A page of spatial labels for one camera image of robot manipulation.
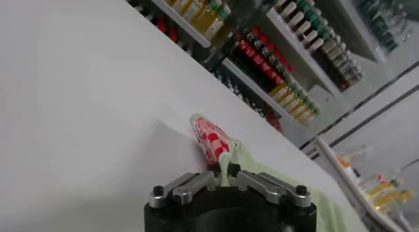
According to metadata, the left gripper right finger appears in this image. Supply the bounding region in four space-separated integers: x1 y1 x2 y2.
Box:
228 163 312 209

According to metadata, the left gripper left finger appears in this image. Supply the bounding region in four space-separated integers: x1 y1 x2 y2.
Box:
149 164 222 210

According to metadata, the light green t-shirt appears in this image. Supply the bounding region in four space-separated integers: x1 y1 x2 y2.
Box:
189 113 350 232

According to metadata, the white beverage cooler cabinet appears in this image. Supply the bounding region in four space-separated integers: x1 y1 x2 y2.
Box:
114 0 419 149

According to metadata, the white cooler shelf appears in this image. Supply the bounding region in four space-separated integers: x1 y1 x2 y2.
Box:
222 58 292 119
266 9 343 96
140 0 212 49

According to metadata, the glass cooler door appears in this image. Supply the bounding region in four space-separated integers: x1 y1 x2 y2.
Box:
299 59 419 161

